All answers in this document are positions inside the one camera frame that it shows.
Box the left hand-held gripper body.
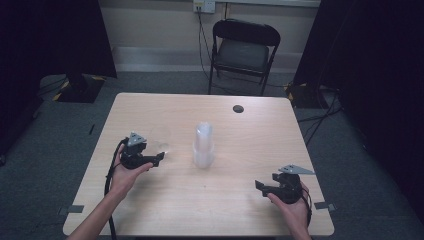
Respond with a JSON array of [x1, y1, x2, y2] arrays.
[[119, 131, 158, 170]]

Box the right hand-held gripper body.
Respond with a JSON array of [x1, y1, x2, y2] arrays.
[[270, 163, 316, 205]]

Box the clear disposable plastic cup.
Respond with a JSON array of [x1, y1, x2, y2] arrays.
[[150, 127, 172, 157]]

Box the stack of clear cups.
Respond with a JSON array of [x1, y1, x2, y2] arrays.
[[192, 121, 216, 170]]

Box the person's right hand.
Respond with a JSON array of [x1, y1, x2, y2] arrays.
[[267, 181, 312, 232]]

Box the person's left hand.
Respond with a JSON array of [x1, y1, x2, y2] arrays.
[[110, 143, 155, 198]]

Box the grey tape strip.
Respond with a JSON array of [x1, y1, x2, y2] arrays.
[[57, 204, 85, 216], [313, 201, 336, 212]]

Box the black stand base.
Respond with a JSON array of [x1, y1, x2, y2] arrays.
[[285, 81, 330, 110], [51, 73, 106, 104]]

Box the black folding chair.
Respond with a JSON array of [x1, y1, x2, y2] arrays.
[[207, 18, 282, 97]]

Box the black curtain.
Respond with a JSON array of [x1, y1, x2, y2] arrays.
[[0, 0, 118, 156], [292, 0, 424, 223]]

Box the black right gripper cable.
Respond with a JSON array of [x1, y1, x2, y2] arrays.
[[301, 186, 314, 228]]

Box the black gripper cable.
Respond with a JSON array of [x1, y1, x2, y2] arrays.
[[103, 137, 130, 240], [301, 186, 314, 228]]

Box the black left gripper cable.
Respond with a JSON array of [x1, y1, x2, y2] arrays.
[[103, 137, 130, 240]]

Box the black floor cables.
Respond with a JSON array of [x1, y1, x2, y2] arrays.
[[296, 85, 344, 148]]

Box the black power cable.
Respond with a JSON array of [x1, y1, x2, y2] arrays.
[[196, 5, 215, 80]]

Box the white wall socket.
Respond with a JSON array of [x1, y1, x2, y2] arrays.
[[192, 0, 217, 15]]

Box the white wall cable trunking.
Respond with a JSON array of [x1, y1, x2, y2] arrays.
[[214, 0, 322, 9]]

